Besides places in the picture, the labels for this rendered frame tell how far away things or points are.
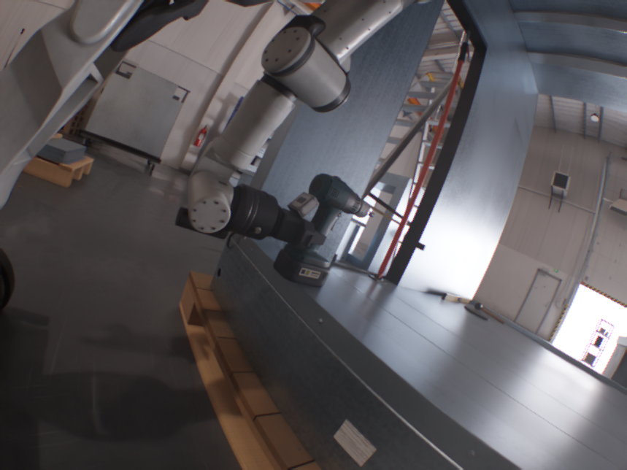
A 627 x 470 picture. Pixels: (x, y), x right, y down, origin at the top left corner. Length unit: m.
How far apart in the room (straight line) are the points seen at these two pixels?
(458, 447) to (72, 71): 0.64
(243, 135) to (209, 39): 7.59
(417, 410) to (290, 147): 0.75
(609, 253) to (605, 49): 9.05
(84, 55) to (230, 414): 0.76
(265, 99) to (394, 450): 0.54
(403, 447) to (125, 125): 5.02
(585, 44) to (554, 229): 9.02
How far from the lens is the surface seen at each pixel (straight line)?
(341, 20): 0.41
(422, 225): 1.53
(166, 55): 7.70
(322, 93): 0.40
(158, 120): 5.07
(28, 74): 0.40
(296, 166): 0.87
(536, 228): 11.50
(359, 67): 1.03
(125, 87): 5.19
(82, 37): 0.36
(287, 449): 0.56
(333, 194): 0.54
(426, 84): 2.73
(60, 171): 2.29
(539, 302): 10.99
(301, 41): 0.36
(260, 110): 0.40
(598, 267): 11.33
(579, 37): 3.19
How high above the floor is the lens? 0.58
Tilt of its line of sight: 6 degrees down
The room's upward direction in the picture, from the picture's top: 25 degrees clockwise
